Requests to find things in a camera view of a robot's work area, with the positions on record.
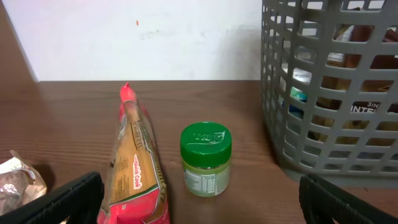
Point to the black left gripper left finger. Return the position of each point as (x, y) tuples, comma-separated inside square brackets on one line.
[(78, 201)]

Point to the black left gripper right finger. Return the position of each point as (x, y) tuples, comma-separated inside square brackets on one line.
[(323, 202)]

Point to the brown Nescafe Gold coffee bag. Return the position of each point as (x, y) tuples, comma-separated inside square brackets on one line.
[(357, 33)]

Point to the tissue multipack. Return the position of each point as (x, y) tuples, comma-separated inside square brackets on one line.
[(297, 94)]

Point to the orange spaghetti packet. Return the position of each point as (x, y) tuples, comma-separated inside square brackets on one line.
[(135, 191)]

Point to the white brown snack pouch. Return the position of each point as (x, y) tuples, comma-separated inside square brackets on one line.
[(20, 183)]

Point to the green lid jar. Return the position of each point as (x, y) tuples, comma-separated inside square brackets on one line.
[(206, 149)]

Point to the grey plastic basket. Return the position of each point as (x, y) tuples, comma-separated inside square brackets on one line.
[(298, 34)]

